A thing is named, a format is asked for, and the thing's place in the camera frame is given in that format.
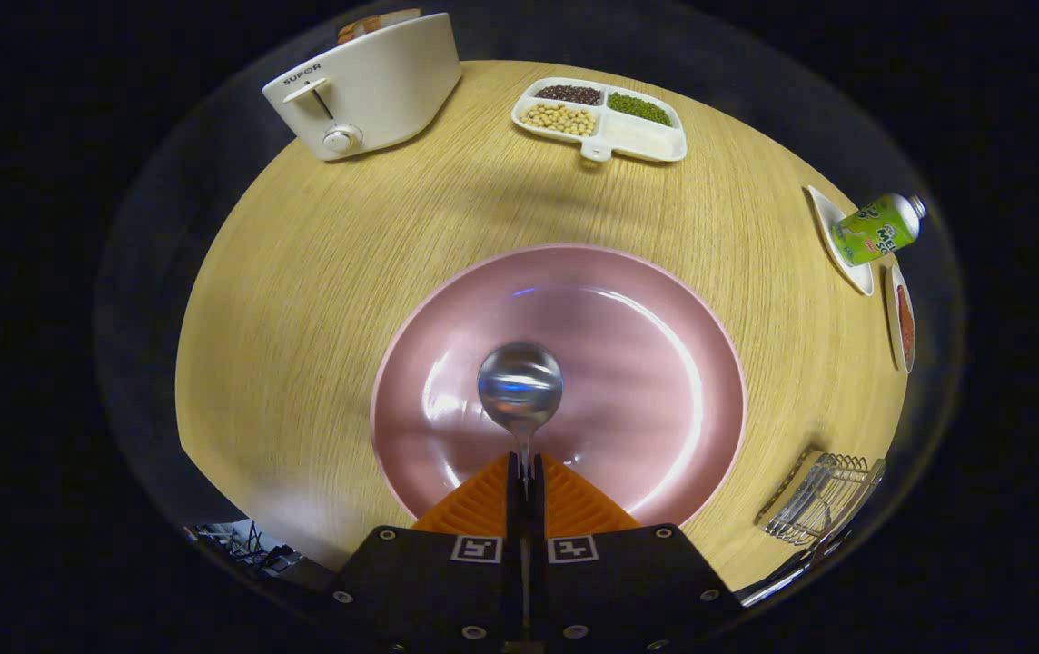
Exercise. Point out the oval plate with food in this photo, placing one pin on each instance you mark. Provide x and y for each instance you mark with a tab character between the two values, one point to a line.
904	327

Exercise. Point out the white divided tray with beans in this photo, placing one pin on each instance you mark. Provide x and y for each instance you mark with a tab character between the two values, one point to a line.
638	136

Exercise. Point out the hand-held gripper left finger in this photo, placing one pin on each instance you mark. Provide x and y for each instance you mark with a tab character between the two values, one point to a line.
429	581

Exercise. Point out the white toaster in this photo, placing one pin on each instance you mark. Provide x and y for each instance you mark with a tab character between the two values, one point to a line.
374	91

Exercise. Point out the green soda bottle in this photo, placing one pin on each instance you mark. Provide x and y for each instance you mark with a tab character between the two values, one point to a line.
874	232

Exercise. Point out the pink round plate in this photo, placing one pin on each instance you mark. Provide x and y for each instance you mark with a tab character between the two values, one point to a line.
628	381

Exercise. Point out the toasted bread slice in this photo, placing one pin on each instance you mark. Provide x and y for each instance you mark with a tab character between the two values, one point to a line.
374	23

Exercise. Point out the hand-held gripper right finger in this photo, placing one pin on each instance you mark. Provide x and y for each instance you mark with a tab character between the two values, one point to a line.
628	581

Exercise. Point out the white square coaster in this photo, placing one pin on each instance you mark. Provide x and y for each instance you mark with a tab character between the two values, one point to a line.
855	277

